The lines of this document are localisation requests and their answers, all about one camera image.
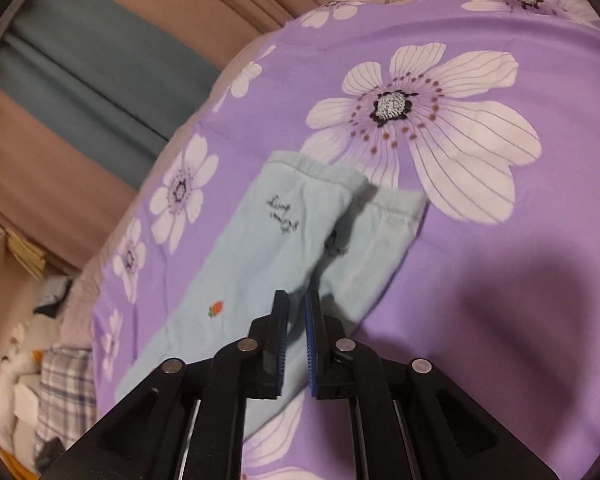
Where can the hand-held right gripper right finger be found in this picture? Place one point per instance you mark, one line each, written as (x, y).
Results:
(310, 347)

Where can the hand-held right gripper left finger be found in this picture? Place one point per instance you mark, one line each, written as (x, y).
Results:
(281, 352)

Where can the light blue denim pants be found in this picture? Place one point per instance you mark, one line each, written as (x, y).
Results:
(260, 260)

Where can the purple floral bed sheet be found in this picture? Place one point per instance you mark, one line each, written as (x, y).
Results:
(480, 285)

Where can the grey plaid pillow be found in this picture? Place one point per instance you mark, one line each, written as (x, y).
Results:
(67, 395)

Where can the white stuffed toy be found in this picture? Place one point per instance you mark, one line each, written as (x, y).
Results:
(15, 360)

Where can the yellow pleated lampshade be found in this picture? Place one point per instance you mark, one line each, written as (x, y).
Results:
(25, 255)

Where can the mauve bed cover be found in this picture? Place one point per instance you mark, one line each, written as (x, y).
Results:
(240, 62)

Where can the teal curtain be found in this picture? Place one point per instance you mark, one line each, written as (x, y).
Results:
(80, 70)

